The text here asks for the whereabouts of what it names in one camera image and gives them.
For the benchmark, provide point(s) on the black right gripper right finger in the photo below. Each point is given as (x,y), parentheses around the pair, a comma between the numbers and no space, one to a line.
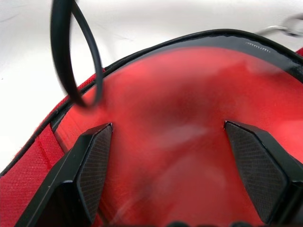
(258,165)

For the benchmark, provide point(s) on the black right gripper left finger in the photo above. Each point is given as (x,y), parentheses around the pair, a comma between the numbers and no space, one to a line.
(94,165)

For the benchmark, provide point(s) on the black round pouch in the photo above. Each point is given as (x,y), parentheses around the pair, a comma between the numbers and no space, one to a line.
(23,189)

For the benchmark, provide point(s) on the red round case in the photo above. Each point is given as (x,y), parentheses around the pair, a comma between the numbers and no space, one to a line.
(165,94)

